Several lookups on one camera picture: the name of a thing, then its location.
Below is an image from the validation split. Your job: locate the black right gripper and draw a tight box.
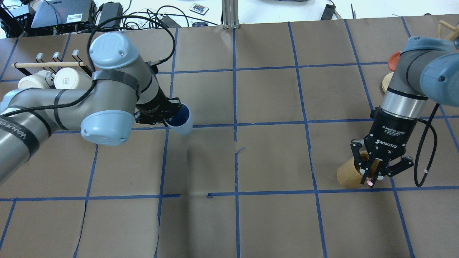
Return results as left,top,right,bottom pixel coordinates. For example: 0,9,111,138
350,107,417,182

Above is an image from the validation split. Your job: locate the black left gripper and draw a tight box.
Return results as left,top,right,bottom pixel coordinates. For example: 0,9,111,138
135,94,181,126

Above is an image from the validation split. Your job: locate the light blue plastic cup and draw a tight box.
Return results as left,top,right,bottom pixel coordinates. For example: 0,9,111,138
165,103,193,135

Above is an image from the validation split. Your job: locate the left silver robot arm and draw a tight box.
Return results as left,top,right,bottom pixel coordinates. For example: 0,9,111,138
0,32,183,183

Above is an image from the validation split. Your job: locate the wooden cup tree stand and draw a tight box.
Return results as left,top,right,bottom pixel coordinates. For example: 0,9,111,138
381,20,459,94

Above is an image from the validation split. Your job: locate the bamboo cylinder holder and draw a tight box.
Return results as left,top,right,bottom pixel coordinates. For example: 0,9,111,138
336,151,380,189

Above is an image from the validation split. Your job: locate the white mug near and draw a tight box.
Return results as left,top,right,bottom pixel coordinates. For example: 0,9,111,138
54,67,92,90

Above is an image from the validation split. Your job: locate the white mug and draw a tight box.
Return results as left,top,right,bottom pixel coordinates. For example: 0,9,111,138
18,70,56,89
54,67,92,90

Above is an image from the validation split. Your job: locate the black power adapter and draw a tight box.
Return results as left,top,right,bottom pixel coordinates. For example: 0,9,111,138
97,2,123,25

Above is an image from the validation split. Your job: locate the small remote control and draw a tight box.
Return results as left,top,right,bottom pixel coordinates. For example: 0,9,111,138
189,3,209,16

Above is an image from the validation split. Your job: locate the white mug far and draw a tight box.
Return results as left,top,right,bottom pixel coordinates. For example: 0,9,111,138
18,70,56,89

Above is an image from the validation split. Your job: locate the black computer box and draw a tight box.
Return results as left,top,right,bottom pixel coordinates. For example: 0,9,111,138
31,0,97,29

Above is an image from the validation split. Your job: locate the black wire mug rack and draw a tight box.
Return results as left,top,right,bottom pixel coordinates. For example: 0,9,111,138
36,49,93,77

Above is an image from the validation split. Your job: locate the aluminium frame post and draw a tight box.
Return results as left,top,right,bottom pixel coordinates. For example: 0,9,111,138
222,0,240,29

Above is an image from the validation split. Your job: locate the wooden rack handle rod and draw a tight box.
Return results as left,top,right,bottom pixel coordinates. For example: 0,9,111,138
11,61,86,69

